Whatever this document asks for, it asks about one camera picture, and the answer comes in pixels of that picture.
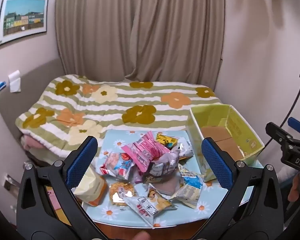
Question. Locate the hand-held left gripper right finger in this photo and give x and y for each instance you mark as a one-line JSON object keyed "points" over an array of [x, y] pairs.
{"points": [[216, 165]]}

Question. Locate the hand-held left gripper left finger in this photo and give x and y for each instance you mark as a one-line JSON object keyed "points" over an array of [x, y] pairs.
{"points": [[82, 162]]}

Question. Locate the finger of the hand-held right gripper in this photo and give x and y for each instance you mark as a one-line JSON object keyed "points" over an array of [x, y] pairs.
{"points": [[277, 132], [296, 125]]}

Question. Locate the red white blue snack packet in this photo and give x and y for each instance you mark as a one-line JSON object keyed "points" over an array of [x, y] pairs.
{"points": [[112, 162]]}

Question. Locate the green cardboard box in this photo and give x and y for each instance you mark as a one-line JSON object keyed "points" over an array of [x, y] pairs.
{"points": [[242, 130]]}

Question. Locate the purple white snack packet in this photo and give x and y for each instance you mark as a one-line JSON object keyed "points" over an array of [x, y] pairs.
{"points": [[162, 166]]}

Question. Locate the yellow chocolate snack packet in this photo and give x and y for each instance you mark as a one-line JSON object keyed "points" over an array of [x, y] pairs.
{"points": [[166, 140]]}

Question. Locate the person's right hand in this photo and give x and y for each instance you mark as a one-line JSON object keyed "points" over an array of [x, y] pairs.
{"points": [[296, 190]]}

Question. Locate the person's left hand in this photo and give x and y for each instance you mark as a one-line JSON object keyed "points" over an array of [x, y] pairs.
{"points": [[142, 236]]}

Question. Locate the white orange snack bag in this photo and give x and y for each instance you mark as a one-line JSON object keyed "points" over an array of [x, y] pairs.
{"points": [[92, 187]]}

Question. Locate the silver white snack packet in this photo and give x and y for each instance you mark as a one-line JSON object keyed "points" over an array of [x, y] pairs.
{"points": [[185, 150]]}

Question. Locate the white grey snack packet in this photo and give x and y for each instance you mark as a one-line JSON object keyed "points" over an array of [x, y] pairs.
{"points": [[188, 196]]}

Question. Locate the light blue daisy tablecloth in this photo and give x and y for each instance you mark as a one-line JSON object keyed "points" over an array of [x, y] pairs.
{"points": [[115, 136]]}

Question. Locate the clear round cracker packet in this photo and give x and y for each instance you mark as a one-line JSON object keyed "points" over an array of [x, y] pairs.
{"points": [[121, 192]]}

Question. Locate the mauve snack packet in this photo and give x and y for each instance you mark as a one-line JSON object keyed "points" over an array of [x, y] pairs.
{"points": [[171, 186]]}

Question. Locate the pink cloth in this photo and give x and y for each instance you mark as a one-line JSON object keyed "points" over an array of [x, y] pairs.
{"points": [[32, 143]]}

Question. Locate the pink striped snack packet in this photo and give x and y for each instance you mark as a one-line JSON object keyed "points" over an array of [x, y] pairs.
{"points": [[142, 152]]}

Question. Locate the orange cartoon snack packet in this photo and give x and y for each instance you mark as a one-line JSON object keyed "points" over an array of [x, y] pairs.
{"points": [[160, 197]]}

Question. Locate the striped floral blanket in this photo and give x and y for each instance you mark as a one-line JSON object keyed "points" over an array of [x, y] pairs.
{"points": [[115, 105]]}

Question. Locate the white packet red characters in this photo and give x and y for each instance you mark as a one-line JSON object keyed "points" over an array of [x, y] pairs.
{"points": [[142, 208]]}

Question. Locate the grey padded headboard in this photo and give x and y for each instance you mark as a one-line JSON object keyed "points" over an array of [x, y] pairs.
{"points": [[27, 87]]}

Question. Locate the white paper piece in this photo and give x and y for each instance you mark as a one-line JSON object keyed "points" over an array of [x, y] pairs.
{"points": [[14, 81]]}

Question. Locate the beige curtain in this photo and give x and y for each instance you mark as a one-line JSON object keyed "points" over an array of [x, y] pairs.
{"points": [[140, 30]]}

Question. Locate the blue white wall item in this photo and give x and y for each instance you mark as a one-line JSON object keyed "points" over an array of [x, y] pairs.
{"points": [[1, 87]]}

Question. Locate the framed wall picture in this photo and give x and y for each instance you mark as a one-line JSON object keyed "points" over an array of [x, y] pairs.
{"points": [[23, 17]]}

